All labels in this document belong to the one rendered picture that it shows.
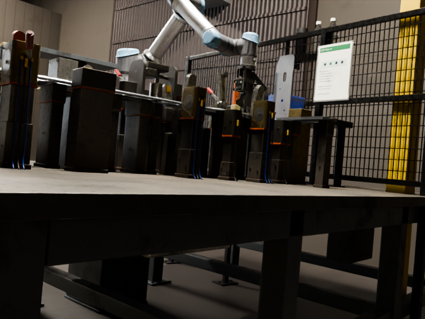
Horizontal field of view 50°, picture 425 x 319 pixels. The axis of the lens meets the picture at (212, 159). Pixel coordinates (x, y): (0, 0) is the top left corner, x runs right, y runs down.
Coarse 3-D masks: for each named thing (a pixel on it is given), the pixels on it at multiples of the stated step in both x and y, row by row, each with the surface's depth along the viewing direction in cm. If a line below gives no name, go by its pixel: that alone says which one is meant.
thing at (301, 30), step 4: (300, 28) 272; (304, 28) 272; (296, 32) 275; (300, 32) 272; (300, 40) 271; (304, 40) 271; (296, 48) 273; (300, 48) 271; (304, 48) 272; (296, 52) 273; (300, 52) 272; (304, 52) 272
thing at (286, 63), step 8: (280, 56) 236; (288, 56) 231; (280, 64) 235; (288, 64) 231; (280, 72) 235; (288, 72) 230; (280, 80) 234; (288, 80) 230; (280, 88) 234; (288, 88) 230; (280, 96) 234; (288, 96) 229; (280, 104) 233; (288, 104) 229; (280, 112) 233; (288, 112) 229
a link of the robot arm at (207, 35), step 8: (168, 0) 223; (176, 0) 219; (184, 0) 218; (176, 8) 220; (184, 8) 216; (192, 8) 215; (184, 16) 217; (192, 16) 212; (200, 16) 212; (192, 24) 213; (200, 24) 209; (208, 24) 209; (200, 32) 209; (208, 32) 203; (216, 32) 204; (208, 40) 203; (216, 40) 203; (224, 40) 207; (216, 48) 207; (224, 48) 209
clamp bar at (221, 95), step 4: (220, 72) 227; (224, 72) 226; (220, 76) 227; (224, 76) 226; (220, 80) 227; (224, 80) 229; (220, 84) 227; (224, 84) 229; (220, 88) 226; (224, 88) 228; (220, 92) 226; (224, 92) 228; (220, 96) 226; (224, 96) 228; (220, 100) 226; (224, 100) 228; (224, 104) 227
